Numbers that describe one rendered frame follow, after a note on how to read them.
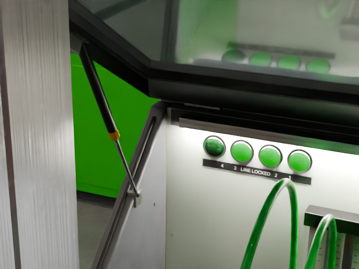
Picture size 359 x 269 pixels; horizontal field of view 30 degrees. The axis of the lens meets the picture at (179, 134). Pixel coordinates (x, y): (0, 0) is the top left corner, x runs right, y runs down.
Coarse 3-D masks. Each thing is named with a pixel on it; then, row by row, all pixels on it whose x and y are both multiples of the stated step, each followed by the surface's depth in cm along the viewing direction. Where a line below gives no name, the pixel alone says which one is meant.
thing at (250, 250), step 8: (280, 184) 109; (288, 184) 113; (272, 192) 106; (288, 192) 119; (272, 200) 104; (296, 200) 122; (264, 208) 103; (296, 208) 123; (264, 216) 101; (296, 216) 125; (256, 224) 100; (296, 224) 126; (256, 232) 99; (296, 232) 127; (256, 240) 99; (296, 240) 128; (248, 248) 98; (296, 248) 129; (248, 256) 97; (296, 256) 130; (248, 264) 97
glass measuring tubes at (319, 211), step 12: (312, 216) 131; (336, 216) 130; (348, 216) 130; (312, 228) 133; (348, 228) 129; (312, 240) 133; (324, 240) 135; (348, 240) 130; (324, 252) 136; (336, 252) 135; (348, 252) 131; (324, 264) 134; (336, 264) 135; (348, 264) 132
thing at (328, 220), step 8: (328, 216) 109; (320, 224) 106; (328, 224) 107; (320, 232) 104; (336, 232) 117; (320, 240) 103; (336, 240) 119; (312, 248) 102; (312, 256) 101; (328, 256) 122; (312, 264) 100; (328, 264) 123
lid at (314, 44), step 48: (96, 0) 90; (144, 0) 85; (192, 0) 82; (240, 0) 78; (288, 0) 75; (336, 0) 72; (96, 48) 121; (144, 48) 110; (192, 48) 103; (240, 48) 98; (288, 48) 93; (336, 48) 88; (192, 96) 133; (240, 96) 123; (288, 96) 114; (336, 96) 111
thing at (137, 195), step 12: (84, 48) 108; (84, 60) 110; (96, 72) 112; (96, 84) 113; (96, 96) 115; (108, 108) 118; (108, 120) 119; (108, 132) 121; (120, 156) 126; (132, 180) 130; (132, 192) 133
